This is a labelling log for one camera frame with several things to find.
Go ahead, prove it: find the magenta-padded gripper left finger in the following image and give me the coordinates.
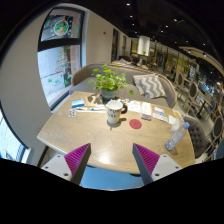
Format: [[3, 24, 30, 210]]
[[40, 143, 92, 186]]

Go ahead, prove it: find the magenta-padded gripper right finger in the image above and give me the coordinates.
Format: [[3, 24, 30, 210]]
[[132, 143, 184, 186]]

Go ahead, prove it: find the clear bottle with blue cap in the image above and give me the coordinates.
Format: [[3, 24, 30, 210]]
[[164, 121, 191, 152]]

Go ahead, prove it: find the clear plastic cup with straw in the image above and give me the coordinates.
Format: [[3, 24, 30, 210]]
[[170, 116, 185, 134]]

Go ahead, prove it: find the dark tufted armchair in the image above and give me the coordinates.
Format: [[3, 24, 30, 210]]
[[182, 114, 209, 159]]

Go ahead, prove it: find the flat round red coaster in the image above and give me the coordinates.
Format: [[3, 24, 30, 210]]
[[128, 118, 143, 130]]

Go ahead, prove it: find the small white and blue box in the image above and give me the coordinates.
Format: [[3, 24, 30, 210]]
[[152, 106, 169, 123]]

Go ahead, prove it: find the silver blister pack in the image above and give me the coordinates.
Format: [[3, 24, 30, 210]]
[[67, 108, 78, 118]]

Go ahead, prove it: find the white and orange box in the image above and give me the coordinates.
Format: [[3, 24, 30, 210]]
[[127, 99, 153, 116]]

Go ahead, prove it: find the white tube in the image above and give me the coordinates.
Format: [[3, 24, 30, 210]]
[[75, 105, 107, 113]]

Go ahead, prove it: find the group of wooden dining chairs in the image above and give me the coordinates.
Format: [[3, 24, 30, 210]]
[[171, 69, 224, 161]]

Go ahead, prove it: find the grey chevron pillow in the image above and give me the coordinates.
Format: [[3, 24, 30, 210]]
[[132, 73, 167, 100]]

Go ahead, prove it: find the grey curved sofa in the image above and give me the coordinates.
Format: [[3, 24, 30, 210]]
[[68, 61, 178, 109]]

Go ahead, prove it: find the window with painted decorations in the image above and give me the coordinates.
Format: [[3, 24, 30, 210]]
[[37, 7, 86, 109]]

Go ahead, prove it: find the green potted plant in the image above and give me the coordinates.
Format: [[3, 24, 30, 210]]
[[87, 63, 134, 101]]

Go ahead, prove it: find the person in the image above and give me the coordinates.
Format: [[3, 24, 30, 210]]
[[128, 54, 143, 68]]

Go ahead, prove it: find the group of ceiling lights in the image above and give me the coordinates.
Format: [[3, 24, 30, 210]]
[[124, 1, 214, 58]]

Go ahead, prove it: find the white mug with black handle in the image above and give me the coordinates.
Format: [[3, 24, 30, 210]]
[[105, 99, 129, 126]]

